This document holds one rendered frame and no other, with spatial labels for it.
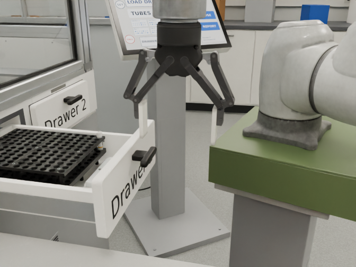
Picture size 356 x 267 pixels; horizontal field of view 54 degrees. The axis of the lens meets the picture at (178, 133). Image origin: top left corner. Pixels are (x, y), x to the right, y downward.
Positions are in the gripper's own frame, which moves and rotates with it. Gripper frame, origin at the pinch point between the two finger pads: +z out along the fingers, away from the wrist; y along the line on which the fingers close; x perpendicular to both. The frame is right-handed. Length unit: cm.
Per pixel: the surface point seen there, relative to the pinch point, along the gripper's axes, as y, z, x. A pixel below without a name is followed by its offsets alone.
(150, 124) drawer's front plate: 8.1, 2.1, -9.1
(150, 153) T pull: 4.8, 3.6, 2.6
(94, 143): 18.4, 4.9, -2.0
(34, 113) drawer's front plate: 40.6, 4.1, -14.6
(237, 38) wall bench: 6, 15, -292
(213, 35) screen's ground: 6, -7, -104
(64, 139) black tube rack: 26.1, 5.3, -3.4
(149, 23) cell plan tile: 33, -13, -89
